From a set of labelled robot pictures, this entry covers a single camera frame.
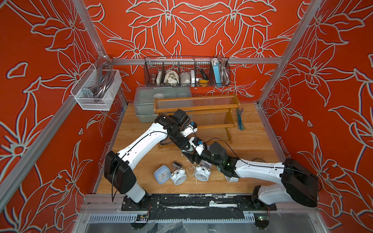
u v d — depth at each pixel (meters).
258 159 0.87
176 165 0.81
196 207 0.73
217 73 0.85
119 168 0.41
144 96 1.03
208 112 1.00
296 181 0.42
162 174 0.76
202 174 0.75
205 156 0.67
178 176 0.74
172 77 0.91
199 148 0.65
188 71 0.96
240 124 1.06
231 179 0.74
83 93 0.70
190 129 0.70
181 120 0.62
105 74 0.79
